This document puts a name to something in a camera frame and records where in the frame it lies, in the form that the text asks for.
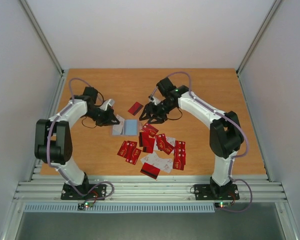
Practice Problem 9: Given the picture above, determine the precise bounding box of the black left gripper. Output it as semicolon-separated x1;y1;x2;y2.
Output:
84;106;120;126

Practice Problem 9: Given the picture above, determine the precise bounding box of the pink leather card holder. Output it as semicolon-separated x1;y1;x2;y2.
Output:
112;119;139;136

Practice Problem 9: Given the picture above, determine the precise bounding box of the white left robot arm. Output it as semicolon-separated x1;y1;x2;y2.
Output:
34;86;120;199

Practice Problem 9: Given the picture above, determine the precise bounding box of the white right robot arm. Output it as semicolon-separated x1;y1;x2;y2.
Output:
139;77;245;199

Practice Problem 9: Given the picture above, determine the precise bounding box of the red VIP card top pile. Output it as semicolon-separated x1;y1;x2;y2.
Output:
141;122;159;138

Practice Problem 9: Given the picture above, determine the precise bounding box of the dark red card top centre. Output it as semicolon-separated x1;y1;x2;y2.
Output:
128;101;144;116

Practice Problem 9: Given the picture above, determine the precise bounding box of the dark red magstripe card centre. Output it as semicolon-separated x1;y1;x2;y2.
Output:
138;132;155;154

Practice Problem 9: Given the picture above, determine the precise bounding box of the red VIP card centre right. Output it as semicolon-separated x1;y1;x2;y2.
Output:
155;133;175;155

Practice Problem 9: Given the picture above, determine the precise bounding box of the red VIP card left pile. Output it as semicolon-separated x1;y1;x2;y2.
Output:
117;140;137;158

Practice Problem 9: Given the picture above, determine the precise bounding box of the red VIP card under pile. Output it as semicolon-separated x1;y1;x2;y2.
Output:
125;148;142;165

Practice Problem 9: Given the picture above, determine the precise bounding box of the white card centre pile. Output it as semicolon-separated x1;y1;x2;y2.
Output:
140;152;161;168

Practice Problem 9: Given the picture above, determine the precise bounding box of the red card stack right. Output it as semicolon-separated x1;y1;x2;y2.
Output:
172;140;186;171

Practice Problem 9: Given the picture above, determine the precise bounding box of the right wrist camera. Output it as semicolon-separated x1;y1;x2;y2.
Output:
148;95;162;106

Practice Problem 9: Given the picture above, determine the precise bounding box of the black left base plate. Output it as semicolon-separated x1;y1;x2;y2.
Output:
60;184;107;201

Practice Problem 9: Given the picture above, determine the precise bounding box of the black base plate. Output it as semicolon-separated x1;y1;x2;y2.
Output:
60;184;107;201
193;184;240;201

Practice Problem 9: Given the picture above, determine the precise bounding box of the grey slotted cable duct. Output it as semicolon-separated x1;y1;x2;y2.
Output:
24;202;215;214

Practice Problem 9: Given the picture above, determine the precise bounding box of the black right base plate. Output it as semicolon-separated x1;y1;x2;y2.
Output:
193;184;240;201

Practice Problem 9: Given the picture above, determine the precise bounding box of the aluminium front rail frame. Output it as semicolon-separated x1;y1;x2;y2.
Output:
13;174;288;203

